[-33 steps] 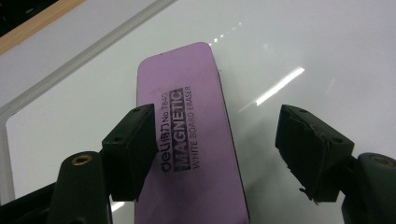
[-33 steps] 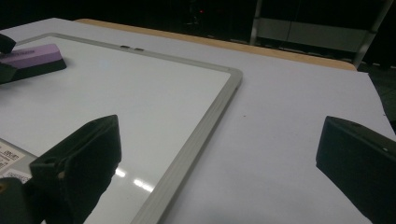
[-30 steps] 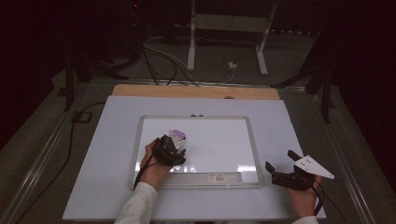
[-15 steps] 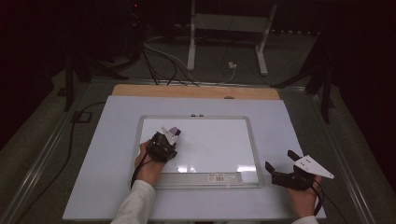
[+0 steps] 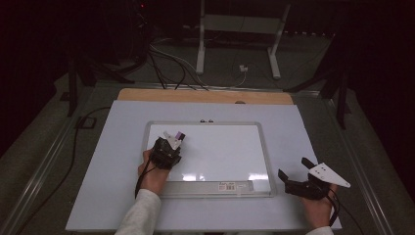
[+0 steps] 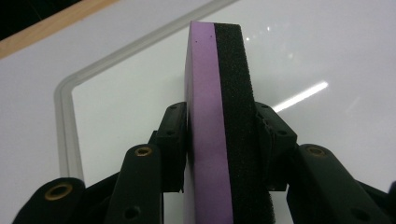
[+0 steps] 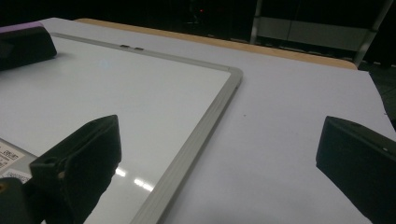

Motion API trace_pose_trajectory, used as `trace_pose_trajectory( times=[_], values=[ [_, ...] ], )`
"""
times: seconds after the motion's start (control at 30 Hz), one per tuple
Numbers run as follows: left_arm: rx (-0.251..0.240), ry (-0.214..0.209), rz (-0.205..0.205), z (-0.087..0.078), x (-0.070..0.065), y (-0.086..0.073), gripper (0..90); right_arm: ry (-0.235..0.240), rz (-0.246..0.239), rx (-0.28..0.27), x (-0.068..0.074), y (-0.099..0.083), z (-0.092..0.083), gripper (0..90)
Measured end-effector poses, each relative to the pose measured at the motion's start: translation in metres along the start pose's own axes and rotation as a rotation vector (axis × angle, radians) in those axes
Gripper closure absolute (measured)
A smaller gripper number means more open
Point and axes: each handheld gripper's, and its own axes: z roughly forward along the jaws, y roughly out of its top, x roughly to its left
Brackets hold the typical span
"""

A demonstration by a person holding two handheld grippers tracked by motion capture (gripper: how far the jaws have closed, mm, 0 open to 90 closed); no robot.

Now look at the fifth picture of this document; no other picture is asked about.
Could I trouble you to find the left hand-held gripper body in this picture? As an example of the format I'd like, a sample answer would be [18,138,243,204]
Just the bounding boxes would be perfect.
[149,130,184,170]

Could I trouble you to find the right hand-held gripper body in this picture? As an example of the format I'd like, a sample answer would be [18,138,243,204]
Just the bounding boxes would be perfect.
[283,162,351,201]

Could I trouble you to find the metal-framed whiteboard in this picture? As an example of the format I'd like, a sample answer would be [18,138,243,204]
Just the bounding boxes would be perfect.
[141,120,278,199]

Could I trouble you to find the person's right hand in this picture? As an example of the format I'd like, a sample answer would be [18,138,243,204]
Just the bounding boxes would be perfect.
[300,183,339,229]

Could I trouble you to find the person's left hand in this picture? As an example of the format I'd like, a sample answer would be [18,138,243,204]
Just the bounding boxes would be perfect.
[137,148,170,196]

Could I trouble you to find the white table cover sheet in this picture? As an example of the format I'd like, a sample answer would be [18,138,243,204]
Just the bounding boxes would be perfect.
[65,99,343,233]

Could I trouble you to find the wooden table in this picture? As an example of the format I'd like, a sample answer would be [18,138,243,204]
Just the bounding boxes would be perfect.
[116,87,295,106]

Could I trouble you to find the black tripod stand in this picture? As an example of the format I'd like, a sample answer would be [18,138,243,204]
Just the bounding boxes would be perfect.
[67,52,135,118]
[283,65,352,130]

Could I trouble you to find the power strip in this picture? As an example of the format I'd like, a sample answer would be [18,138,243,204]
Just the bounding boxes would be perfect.
[283,29,337,37]

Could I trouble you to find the dark device with red light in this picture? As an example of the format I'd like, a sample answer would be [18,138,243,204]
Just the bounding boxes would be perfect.
[131,0,154,40]

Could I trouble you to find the grey metal stand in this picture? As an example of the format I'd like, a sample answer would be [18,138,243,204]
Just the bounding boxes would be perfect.
[195,0,292,80]

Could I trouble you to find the right hand-held gripper cable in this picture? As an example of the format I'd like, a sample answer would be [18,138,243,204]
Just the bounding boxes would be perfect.
[326,187,343,228]

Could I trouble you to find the hand-held gripper cable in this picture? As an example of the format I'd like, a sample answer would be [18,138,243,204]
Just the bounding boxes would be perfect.
[326,187,343,228]
[134,156,155,200]

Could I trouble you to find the left hand-held gripper cable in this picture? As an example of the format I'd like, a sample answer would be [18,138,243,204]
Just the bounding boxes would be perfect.
[134,156,155,200]

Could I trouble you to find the metal floor rail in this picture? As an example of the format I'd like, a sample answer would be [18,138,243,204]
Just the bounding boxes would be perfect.
[321,96,397,235]
[0,92,97,235]

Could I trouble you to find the black cable bundle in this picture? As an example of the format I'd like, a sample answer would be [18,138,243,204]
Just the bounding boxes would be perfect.
[147,42,209,92]

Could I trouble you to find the black floor socket frame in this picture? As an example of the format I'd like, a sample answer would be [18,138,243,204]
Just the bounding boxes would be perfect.
[75,116,98,130]

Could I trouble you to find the grey floor cable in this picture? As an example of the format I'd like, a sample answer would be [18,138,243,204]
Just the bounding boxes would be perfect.
[150,37,209,91]

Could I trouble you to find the black floor cable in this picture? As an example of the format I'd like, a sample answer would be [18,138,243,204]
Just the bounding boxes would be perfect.
[14,106,112,235]

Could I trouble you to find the thin white cable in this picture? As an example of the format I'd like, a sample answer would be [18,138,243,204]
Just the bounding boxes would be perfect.
[228,70,250,89]

